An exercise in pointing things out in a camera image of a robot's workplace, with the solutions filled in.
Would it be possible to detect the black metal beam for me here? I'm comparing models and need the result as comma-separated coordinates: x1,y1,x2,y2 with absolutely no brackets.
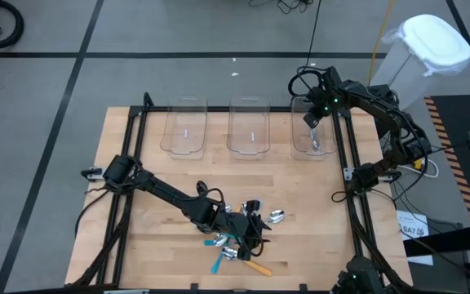
401,234,470,259

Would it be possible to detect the white lidded trash bin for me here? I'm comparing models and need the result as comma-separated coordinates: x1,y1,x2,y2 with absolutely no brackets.
371,14,470,110

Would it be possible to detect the black device with green light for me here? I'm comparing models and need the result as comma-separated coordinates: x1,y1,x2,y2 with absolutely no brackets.
330,255,388,294

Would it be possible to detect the yellow hanging cable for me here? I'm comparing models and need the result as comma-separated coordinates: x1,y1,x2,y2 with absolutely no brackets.
367,0,396,87

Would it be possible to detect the white power cable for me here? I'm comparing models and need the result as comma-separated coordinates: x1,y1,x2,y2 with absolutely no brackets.
422,158,441,180

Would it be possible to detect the clear plastic bin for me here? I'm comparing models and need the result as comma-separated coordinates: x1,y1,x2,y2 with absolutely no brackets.
160,96,209,161
225,96,272,161
290,96,338,161

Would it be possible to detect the black metal table frame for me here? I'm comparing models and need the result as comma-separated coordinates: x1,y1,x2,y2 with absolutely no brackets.
65,91,414,294

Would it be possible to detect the black hazard striped mat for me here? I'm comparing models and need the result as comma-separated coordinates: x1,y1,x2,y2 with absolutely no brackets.
424,94,470,225

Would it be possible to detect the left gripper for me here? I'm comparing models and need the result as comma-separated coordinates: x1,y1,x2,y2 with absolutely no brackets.
216,199,273,262

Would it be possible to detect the white paper sheet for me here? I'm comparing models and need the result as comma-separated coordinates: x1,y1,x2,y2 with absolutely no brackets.
396,209,435,266

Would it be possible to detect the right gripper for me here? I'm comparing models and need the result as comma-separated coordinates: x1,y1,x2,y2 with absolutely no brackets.
303,85,340,130

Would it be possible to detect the light blue handled silver spoon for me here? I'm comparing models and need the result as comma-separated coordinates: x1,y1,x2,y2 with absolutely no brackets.
309,127,322,152

